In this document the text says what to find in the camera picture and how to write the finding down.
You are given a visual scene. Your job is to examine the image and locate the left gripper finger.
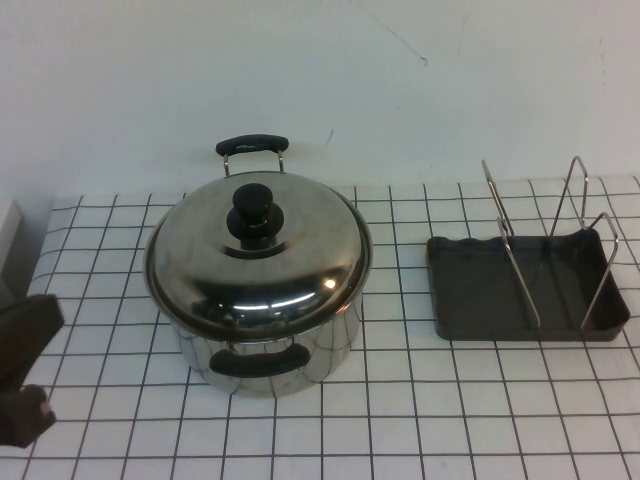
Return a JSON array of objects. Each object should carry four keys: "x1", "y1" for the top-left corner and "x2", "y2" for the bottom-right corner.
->
[
  {"x1": 0, "y1": 294, "x2": 65, "y2": 397},
  {"x1": 0, "y1": 384, "x2": 57, "y2": 447}
]

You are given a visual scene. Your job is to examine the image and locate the stainless steel lid black knob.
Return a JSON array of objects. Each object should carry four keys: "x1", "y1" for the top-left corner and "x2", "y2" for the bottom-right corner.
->
[{"x1": 144, "y1": 170, "x2": 374, "y2": 341}]

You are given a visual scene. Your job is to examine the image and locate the white black grid tablecloth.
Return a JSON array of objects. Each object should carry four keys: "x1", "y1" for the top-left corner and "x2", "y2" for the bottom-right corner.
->
[{"x1": 0, "y1": 172, "x2": 640, "y2": 480}]

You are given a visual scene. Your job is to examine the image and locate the stainless steel pot black handles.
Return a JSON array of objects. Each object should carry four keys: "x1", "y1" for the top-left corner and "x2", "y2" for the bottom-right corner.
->
[{"x1": 143, "y1": 133, "x2": 375, "y2": 399}]

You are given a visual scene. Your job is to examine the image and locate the dark tray wire lid rack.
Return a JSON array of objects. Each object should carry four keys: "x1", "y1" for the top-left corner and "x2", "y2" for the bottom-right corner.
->
[{"x1": 425, "y1": 156, "x2": 631, "y2": 344}]

